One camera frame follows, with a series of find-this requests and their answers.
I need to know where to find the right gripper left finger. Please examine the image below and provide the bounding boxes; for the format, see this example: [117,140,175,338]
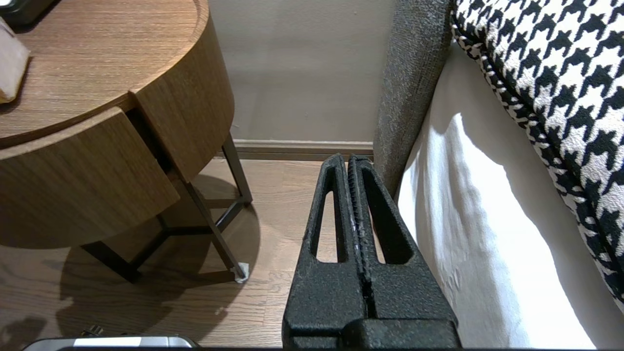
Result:
[283,154,376,348]

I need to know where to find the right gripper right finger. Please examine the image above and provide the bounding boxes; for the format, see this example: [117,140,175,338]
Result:
[349,156,456,320]

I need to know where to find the curved wooden nightstand drawer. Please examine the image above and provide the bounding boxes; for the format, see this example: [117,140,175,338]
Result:
[0,106,181,250]

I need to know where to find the white gold tissue pack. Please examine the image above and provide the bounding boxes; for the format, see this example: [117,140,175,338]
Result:
[0,17,31,104]

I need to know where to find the silver robot base edge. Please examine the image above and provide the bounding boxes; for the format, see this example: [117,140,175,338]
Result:
[22,326,196,350]

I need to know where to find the white bed sheet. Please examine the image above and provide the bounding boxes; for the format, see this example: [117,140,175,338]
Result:
[396,41,624,350]

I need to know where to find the dark metal nightstand legs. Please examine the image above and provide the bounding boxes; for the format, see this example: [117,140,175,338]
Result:
[80,134,253,284]

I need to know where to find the grey fabric headboard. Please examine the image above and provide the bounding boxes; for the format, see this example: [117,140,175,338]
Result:
[373,0,455,198]

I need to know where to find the black white houndstooth pillow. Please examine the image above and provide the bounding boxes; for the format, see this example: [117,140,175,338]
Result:
[451,0,624,312]

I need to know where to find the round wooden nightstand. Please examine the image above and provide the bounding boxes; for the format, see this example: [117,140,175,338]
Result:
[0,0,235,185]

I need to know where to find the white black telephone base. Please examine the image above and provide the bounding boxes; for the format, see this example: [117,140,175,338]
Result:
[0,0,60,27]

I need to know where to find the grey wall baseboard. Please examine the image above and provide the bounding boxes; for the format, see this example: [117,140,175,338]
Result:
[217,139,375,162]

